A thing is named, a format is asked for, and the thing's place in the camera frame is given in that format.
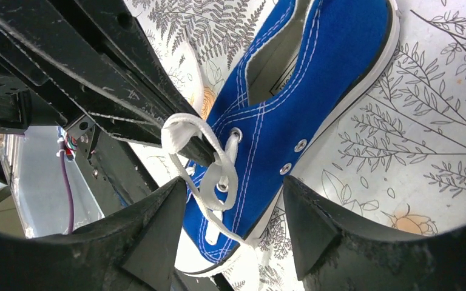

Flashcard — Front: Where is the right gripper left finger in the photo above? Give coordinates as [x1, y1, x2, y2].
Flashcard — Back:
[0, 178, 186, 290]

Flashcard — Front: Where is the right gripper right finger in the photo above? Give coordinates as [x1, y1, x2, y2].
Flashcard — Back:
[283, 176, 466, 290]

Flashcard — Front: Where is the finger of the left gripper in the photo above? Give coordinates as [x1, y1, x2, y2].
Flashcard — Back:
[52, 1, 197, 115]

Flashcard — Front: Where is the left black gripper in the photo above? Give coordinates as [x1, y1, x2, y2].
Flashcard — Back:
[0, 1, 198, 148]

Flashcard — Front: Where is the white shoelace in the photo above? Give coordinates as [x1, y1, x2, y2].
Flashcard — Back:
[160, 28, 254, 247]

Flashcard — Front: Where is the blue canvas sneaker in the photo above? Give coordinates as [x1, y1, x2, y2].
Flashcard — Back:
[175, 1, 399, 276]

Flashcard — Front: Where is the floral patterned mat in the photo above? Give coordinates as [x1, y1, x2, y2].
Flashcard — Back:
[126, 1, 466, 290]

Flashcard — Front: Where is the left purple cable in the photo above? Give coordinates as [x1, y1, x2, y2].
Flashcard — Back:
[0, 140, 75, 235]

